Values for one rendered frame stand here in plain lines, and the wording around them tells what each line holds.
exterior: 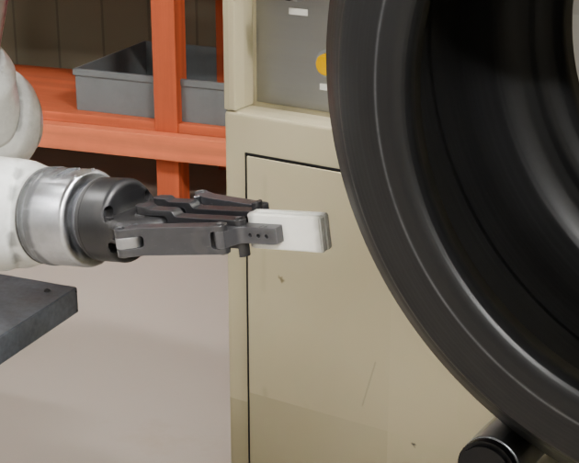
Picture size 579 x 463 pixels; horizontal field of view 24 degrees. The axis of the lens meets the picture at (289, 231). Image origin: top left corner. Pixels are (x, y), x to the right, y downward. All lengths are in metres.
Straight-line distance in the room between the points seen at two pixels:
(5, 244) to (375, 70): 0.47
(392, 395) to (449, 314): 1.00
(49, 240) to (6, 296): 0.75
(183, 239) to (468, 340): 0.30
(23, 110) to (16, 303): 0.27
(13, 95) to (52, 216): 0.65
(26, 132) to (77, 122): 2.45
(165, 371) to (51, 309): 1.30
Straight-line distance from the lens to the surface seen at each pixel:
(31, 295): 1.94
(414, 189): 0.88
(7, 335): 1.82
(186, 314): 3.49
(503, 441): 0.96
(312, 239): 1.07
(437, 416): 1.87
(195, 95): 4.12
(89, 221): 1.17
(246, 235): 1.09
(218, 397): 3.05
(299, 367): 1.95
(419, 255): 0.89
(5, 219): 1.22
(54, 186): 1.20
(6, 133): 1.83
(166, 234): 1.10
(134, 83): 4.21
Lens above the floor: 1.38
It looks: 20 degrees down
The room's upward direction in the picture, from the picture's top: straight up
